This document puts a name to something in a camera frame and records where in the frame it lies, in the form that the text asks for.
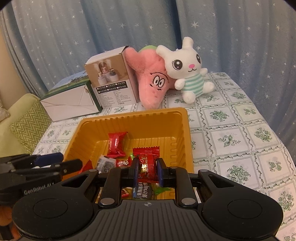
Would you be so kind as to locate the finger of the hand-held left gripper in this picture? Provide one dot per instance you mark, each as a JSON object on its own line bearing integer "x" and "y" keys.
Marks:
{"x": 49, "y": 158}
{"x": 69, "y": 166}

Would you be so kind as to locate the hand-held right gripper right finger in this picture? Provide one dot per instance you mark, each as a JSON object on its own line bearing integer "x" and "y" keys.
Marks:
{"x": 160, "y": 172}

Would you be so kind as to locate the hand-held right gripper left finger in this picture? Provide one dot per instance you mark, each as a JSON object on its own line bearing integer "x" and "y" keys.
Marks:
{"x": 135, "y": 172}

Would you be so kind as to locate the red gold-print snack packet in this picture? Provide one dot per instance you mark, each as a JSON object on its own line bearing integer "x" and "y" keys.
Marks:
{"x": 148, "y": 166}

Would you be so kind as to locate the red foil candy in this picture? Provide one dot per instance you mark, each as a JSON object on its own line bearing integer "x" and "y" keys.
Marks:
{"x": 123, "y": 162}

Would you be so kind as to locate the green candy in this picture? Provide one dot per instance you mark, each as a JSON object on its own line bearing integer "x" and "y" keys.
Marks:
{"x": 161, "y": 190}

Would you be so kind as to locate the red striped snack packet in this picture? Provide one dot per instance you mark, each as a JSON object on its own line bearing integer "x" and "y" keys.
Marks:
{"x": 126, "y": 192}

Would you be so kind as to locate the dark blue snack packet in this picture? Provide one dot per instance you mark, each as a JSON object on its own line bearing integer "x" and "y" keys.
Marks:
{"x": 142, "y": 193}

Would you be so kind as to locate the black speckled clear snack packet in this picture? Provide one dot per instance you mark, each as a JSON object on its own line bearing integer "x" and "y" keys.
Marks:
{"x": 105, "y": 165}

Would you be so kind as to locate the plain red snack packet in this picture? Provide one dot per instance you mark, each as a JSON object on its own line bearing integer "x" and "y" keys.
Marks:
{"x": 116, "y": 143}

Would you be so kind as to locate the orange plastic tray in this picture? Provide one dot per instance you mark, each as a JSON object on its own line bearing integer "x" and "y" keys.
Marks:
{"x": 148, "y": 125}

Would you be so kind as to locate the green zigzag cushion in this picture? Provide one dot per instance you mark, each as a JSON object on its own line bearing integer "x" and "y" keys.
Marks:
{"x": 27, "y": 125}

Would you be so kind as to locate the yellow-green sofa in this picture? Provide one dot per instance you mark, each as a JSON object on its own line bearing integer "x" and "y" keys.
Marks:
{"x": 7, "y": 139}

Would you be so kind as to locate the green box with white side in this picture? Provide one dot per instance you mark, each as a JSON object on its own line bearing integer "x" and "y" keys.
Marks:
{"x": 69, "y": 104}

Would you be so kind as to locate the pink star plush toy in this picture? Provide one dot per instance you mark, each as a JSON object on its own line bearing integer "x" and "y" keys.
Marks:
{"x": 150, "y": 78}

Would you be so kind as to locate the white product box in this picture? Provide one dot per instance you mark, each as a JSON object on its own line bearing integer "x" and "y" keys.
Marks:
{"x": 111, "y": 78}

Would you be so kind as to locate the white bunny plush toy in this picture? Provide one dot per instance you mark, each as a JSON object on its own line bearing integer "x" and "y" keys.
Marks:
{"x": 182, "y": 62}

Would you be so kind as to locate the blue starry curtain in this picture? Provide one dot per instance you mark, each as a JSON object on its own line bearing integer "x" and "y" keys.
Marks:
{"x": 92, "y": 27}

